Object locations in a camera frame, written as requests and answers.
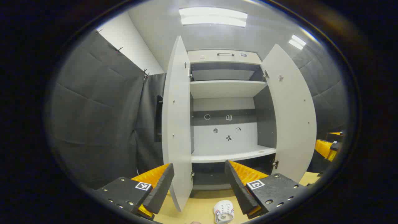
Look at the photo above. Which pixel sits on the white canvas shoe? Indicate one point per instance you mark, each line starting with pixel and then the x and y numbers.
pixel 224 211

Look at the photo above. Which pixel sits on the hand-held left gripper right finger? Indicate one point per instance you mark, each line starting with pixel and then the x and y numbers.
pixel 238 186

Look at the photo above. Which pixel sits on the grey cabinet drawer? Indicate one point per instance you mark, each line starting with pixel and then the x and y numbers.
pixel 211 57

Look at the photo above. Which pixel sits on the black backdrop cloth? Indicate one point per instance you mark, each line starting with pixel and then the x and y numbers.
pixel 326 93
pixel 93 118

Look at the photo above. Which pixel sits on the large ceiling light panel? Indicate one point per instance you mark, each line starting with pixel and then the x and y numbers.
pixel 213 17

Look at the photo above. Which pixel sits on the grey cabinet door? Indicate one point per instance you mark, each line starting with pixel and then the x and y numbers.
pixel 177 124
pixel 292 124

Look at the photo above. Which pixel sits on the small ceiling light panel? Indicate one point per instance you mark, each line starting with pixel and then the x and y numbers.
pixel 297 42

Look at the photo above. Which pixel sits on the grey shoe cabinet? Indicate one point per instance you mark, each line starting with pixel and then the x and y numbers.
pixel 224 88

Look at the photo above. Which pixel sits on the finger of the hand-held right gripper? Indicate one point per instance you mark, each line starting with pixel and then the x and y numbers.
pixel 335 137
pixel 325 149

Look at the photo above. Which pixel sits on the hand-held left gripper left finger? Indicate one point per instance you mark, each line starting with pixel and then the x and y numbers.
pixel 160 189

